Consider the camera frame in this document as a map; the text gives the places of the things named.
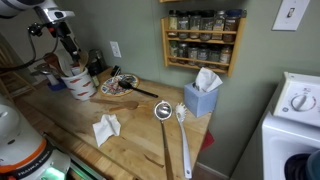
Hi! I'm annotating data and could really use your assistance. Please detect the red cloth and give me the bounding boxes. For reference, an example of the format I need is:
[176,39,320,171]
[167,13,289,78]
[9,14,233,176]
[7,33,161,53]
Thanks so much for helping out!
[199,129,216,153]

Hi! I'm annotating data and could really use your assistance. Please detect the white light switch plate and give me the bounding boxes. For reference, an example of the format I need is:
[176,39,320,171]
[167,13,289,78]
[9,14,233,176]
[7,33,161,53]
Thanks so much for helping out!
[271,0,311,32]

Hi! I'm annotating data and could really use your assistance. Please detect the small black box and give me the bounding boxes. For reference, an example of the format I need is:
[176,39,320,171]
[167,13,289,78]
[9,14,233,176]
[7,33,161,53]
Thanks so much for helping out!
[110,64,122,78]

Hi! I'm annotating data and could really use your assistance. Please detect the blue shaker holder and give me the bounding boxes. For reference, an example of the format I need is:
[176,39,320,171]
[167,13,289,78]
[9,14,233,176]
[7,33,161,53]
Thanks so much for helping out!
[47,79,68,92]

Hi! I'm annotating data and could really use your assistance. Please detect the blue lid spice jar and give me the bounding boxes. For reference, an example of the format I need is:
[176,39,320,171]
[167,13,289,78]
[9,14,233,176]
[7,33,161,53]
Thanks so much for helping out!
[222,8,243,43]

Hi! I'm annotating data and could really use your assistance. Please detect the white pasta spoon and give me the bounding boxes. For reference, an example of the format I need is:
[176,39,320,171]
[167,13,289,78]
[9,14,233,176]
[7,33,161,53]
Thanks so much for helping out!
[174,102,193,180]

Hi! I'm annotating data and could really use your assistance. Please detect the white wall outlet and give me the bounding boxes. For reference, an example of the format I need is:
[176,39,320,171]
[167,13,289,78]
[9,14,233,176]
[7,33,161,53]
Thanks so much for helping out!
[109,40,123,59]

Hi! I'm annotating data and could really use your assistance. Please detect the salt shaker with steel lid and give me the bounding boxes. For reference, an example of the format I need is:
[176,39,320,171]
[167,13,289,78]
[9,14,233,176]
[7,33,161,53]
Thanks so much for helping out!
[31,62,61,86]

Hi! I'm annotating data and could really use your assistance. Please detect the black cooking spoon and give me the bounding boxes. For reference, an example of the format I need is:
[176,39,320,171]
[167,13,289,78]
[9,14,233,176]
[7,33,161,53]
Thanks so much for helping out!
[118,79,160,99]

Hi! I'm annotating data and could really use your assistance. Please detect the small glass bottle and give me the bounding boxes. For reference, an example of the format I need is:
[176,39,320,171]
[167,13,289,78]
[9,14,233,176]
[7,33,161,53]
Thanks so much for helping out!
[91,74,101,89]

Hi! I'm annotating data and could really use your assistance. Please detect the steel canister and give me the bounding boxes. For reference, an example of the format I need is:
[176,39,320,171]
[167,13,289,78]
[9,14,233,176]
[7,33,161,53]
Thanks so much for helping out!
[87,49,108,76]

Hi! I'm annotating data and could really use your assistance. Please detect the wooden spice rack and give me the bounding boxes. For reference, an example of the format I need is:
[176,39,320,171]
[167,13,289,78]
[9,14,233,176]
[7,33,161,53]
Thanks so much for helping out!
[160,16,248,78]

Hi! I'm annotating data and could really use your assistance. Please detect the white tissue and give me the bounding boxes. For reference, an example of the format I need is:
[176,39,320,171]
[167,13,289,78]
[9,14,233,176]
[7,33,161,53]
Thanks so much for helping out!
[194,67,224,93]

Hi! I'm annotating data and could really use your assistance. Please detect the glass spice jar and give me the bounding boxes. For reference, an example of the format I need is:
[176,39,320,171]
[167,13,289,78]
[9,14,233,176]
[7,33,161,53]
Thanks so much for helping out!
[197,44,210,68]
[177,42,189,65]
[167,9,179,37]
[169,40,180,63]
[208,45,222,69]
[199,10,215,42]
[177,11,190,40]
[212,10,227,41]
[219,44,234,71]
[187,43,200,66]
[189,11,202,40]

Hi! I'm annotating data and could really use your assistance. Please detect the dark brown wooden spoon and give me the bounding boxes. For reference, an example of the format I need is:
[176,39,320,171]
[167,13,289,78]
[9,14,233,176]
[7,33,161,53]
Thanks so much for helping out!
[43,52,68,78]

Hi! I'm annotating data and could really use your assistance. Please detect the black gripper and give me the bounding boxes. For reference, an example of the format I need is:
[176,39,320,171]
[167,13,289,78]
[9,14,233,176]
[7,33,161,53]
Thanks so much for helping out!
[49,21,83,65]

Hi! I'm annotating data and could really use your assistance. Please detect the round patterned trivet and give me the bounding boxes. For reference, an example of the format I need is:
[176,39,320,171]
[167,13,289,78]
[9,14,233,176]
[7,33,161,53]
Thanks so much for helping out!
[99,73,141,98]

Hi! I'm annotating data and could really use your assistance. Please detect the blue tissue box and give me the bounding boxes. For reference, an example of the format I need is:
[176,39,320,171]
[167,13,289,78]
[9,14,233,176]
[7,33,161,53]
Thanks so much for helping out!
[183,82,220,119]

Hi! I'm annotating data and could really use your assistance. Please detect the white crumpled napkin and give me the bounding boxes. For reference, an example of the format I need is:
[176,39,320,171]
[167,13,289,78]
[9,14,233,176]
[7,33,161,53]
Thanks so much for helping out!
[92,113,122,148]

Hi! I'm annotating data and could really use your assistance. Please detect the metal ladle with wooden handle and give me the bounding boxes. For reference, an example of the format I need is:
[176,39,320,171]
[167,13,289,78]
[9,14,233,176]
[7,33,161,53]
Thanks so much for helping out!
[153,99,175,180]

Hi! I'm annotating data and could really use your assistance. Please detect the white stove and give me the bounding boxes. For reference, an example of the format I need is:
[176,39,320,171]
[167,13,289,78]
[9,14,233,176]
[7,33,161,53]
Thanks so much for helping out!
[229,71,320,180]

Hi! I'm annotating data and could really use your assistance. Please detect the wooden chair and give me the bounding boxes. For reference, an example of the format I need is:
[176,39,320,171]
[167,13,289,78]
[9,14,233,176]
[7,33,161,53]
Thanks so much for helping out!
[0,42,35,98]

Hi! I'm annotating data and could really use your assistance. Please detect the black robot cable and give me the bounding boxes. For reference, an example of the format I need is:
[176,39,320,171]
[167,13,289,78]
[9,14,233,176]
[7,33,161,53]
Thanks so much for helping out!
[0,23,61,73]

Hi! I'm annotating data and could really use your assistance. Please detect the wooden shelf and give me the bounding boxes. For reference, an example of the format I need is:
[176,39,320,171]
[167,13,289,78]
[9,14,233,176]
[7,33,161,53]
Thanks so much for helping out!
[159,0,188,4]

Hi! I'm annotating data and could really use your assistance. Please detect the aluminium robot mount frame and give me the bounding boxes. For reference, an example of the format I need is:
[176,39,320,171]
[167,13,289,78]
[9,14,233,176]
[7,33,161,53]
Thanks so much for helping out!
[64,154,108,180]

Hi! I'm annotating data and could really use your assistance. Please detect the white crock with red chilies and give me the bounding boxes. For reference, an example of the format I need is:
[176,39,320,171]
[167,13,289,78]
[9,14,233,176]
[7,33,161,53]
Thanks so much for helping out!
[61,67,98,102]

